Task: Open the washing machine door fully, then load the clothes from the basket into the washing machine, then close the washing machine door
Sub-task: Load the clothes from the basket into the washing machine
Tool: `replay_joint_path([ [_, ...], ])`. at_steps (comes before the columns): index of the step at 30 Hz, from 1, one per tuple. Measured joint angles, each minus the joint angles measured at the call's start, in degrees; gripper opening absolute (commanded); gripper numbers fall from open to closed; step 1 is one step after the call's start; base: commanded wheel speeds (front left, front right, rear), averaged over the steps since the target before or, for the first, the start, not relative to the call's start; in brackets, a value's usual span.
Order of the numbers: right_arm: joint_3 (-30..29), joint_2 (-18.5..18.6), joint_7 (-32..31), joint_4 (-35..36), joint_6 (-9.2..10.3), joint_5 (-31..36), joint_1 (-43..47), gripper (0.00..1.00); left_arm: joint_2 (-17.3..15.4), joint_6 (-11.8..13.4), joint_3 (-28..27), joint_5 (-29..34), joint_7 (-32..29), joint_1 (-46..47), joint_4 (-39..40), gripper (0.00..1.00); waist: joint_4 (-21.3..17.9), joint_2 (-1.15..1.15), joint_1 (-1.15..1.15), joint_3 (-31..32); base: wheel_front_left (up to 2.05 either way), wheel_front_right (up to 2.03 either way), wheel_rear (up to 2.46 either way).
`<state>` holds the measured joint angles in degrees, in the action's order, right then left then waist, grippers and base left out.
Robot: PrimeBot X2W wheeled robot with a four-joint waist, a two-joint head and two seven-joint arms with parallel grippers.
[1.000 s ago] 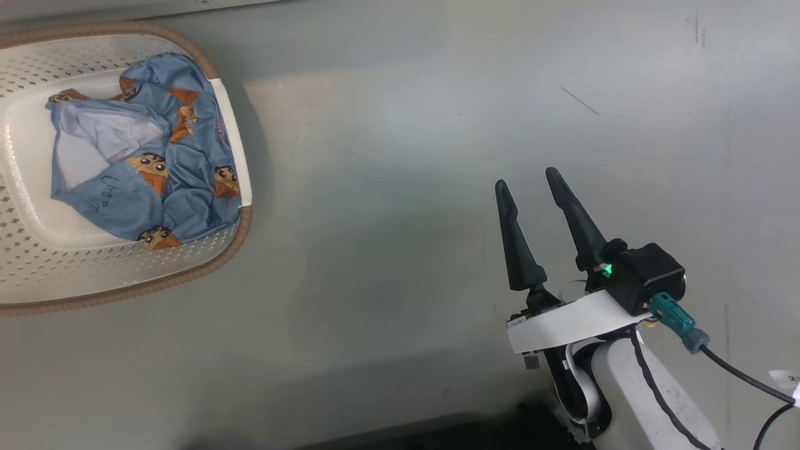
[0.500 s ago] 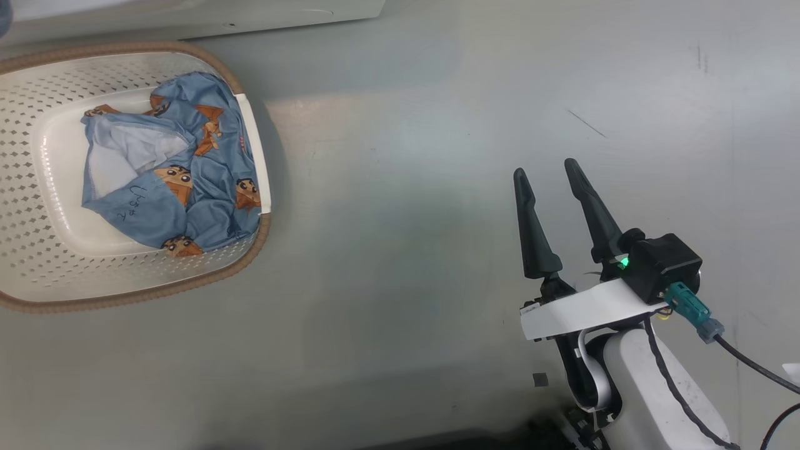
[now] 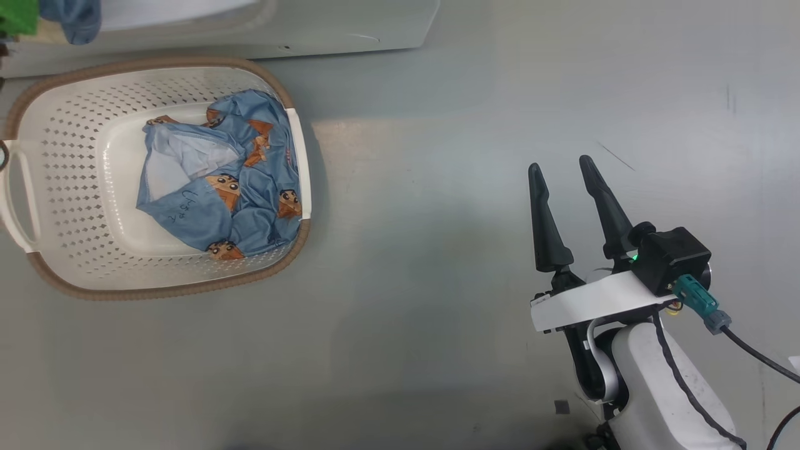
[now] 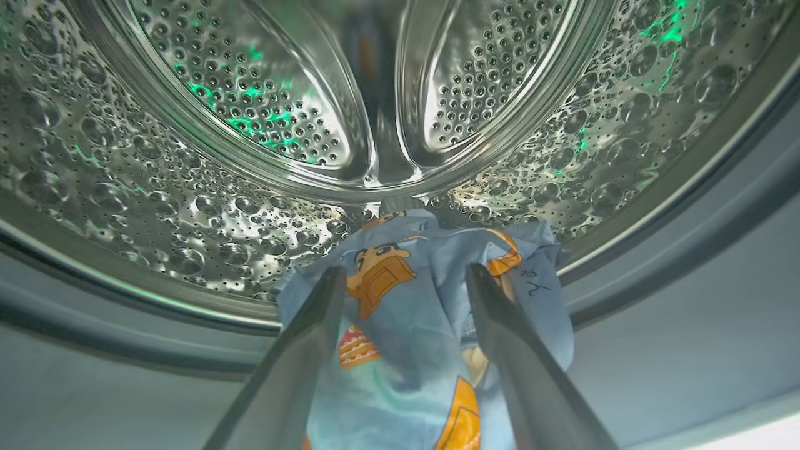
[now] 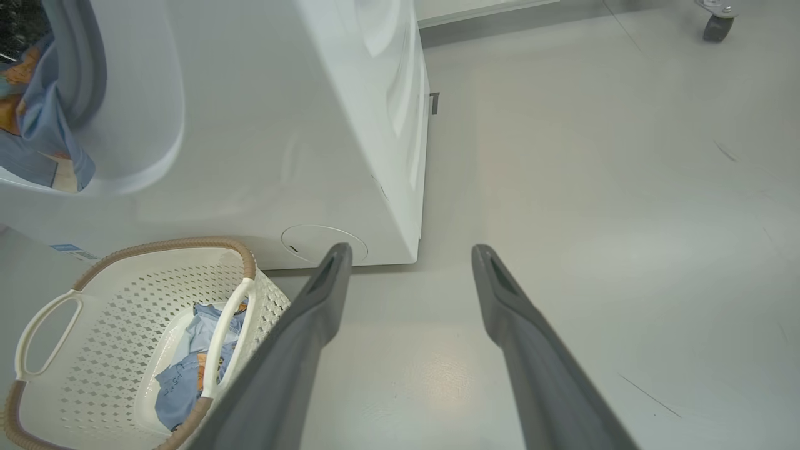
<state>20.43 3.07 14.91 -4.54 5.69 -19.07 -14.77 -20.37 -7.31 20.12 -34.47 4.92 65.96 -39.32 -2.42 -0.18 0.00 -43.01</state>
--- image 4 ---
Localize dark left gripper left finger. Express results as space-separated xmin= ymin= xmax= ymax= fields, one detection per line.
xmin=203 ymin=266 xmax=348 ymax=450

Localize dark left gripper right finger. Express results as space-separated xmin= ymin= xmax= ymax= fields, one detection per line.
xmin=465 ymin=262 xmax=619 ymax=450

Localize blue cartoon print garment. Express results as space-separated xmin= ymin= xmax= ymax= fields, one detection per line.
xmin=275 ymin=209 xmax=576 ymax=450

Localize stainless steel perforated drum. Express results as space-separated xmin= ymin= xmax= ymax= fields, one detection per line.
xmin=0 ymin=0 xmax=800 ymax=332

